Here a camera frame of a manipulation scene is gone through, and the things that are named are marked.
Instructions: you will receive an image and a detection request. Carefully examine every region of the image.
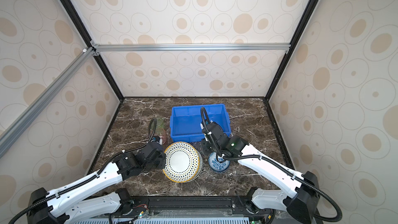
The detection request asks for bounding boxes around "blue plastic bin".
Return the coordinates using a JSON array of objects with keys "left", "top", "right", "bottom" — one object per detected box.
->
[{"left": 170, "top": 104, "right": 231, "bottom": 143}]

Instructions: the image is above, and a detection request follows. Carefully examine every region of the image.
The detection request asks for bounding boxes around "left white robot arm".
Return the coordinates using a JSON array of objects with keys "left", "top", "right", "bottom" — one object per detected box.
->
[{"left": 9, "top": 118, "right": 166, "bottom": 224}]

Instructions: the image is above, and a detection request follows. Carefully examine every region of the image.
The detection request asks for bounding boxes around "green transparent cup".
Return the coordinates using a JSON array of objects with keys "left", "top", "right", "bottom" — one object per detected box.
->
[{"left": 149, "top": 118, "right": 164, "bottom": 132}]

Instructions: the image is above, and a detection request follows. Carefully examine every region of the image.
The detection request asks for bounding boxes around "black striped white plate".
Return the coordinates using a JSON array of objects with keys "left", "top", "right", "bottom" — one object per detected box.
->
[{"left": 187, "top": 149, "right": 204, "bottom": 182}]

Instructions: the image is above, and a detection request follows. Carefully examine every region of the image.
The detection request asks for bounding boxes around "pink transparent cup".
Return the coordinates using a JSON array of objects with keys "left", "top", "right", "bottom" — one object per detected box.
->
[{"left": 157, "top": 128, "right": 170, "bottom": 148}]

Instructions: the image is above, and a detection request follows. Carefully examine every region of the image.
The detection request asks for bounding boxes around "blue floral small bowl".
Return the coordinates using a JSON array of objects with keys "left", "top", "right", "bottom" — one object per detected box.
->
[{"left": 208, "top": 152, "right": 230, "bottom": 173}]

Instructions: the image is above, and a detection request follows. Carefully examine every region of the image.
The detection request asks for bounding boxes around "horizontal aluminium frame bar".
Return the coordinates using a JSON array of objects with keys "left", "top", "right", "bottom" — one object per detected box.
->
[{"left": 93, "top": 43, "right": 291, "bottom": 52}]

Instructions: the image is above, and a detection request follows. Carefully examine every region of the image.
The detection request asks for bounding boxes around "yellow rimmed polka dot plate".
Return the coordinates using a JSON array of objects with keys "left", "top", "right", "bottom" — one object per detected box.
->
[{"left": 163, "top": 142, "right": 199, "bottom": 183}]

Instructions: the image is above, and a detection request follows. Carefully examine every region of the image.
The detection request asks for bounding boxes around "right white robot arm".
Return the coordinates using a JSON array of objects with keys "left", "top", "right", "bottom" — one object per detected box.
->
[{"left": 200, "top": 107, "right": 343, "bottom": 224}]

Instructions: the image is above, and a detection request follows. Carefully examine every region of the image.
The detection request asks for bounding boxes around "left slanted aluminium bar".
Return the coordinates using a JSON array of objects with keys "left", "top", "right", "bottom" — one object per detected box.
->
[{"left": 1, "top": 47, "right": 94, "bottom": 156}]

